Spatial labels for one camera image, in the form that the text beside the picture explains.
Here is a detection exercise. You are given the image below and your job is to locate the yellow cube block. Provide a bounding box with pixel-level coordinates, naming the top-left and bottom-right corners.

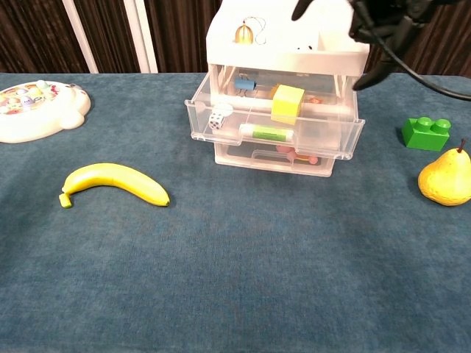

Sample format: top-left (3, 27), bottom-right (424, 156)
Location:
top-left (271, 84), bottom-right (306, 125)

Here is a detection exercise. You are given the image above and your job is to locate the yellow toy pear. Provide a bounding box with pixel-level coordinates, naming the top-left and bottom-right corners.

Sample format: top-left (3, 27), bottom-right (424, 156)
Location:
top-left (417, 138), bottom-right (471, 207)

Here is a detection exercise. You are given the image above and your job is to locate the dark brown pleated curtain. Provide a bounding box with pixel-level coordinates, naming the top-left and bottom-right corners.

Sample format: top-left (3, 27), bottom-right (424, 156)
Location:
top-left (0, 0), bottom-right (471, 77)

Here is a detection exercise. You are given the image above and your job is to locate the white frame post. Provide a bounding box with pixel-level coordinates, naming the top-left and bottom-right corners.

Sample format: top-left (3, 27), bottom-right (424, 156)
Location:
top-left (61, 0), bottom-right (99, 74)
top-left (123, 0), bottom-right (159, 74)

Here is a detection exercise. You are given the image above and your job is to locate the pink bead toy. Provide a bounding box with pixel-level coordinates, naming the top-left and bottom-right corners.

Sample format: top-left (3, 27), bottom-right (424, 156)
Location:
top-left (275, 144), bottom-right (318, 165)

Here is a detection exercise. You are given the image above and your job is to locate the white plastic drawer unit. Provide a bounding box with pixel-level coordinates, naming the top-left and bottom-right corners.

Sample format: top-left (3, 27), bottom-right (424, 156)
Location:
top-left (205, 0), bottom-right (370, 178)

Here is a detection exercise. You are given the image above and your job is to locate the small blue spool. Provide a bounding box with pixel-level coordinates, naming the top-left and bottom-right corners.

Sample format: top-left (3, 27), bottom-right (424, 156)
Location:
top-left (234, 75), bottom-right (258, 93)

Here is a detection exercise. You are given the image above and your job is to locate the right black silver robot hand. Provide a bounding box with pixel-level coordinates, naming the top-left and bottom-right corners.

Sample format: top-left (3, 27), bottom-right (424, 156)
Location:
top-left (291, 0), bottom-right (464, 91)

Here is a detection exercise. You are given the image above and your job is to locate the clear drawer with glue stick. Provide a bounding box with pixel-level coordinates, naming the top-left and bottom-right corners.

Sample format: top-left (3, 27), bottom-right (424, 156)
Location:
top-left (184, 79), bottom-right (366, 161)

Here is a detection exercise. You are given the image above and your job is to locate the yellow toy banana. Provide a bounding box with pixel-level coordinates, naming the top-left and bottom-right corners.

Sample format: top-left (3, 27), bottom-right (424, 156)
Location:
top-left (58, 163), bottom-right (171, 210)

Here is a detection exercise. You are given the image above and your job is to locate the brass bell with string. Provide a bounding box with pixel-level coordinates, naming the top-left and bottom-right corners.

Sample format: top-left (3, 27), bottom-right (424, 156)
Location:
top-left (233, 16), bottom-right (267, 46)

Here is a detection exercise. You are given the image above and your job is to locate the white fishing game toy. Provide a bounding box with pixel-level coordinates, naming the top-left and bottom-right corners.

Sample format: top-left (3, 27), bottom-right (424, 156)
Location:
top-left (0, 79), bottom-right (92, 143)

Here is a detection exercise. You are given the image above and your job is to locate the white green glue stick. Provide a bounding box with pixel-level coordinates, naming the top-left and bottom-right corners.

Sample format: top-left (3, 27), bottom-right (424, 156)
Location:
top-left (238, 124), bottom-right (295, 143)

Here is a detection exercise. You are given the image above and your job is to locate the blue velvet tablecloth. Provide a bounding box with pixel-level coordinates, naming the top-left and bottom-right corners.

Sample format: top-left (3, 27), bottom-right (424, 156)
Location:
top-left (0, 72), bottom-right (471, 353)

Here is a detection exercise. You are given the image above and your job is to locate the green building block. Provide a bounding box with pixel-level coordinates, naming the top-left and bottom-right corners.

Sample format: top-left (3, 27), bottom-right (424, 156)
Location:
top-left (401, 116), bottom-right (452, 152)

